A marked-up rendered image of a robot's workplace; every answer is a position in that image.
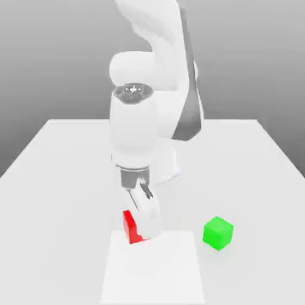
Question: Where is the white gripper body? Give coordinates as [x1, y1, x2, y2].
[122, 182, 160, 240]

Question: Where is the small red cube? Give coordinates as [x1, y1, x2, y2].
[122, 210, 149, 245]

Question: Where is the small green cube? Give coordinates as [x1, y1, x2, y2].
[202, 216, 234, 251]

